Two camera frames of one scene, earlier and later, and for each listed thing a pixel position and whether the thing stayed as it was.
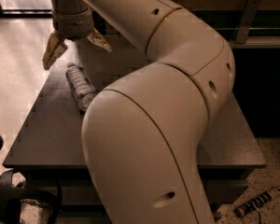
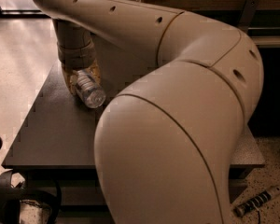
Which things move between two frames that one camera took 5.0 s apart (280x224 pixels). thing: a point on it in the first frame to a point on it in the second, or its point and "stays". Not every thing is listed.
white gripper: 73,26 to 75,56
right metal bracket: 247,20 stays
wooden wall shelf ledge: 263,42 stays
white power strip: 258,202 stays
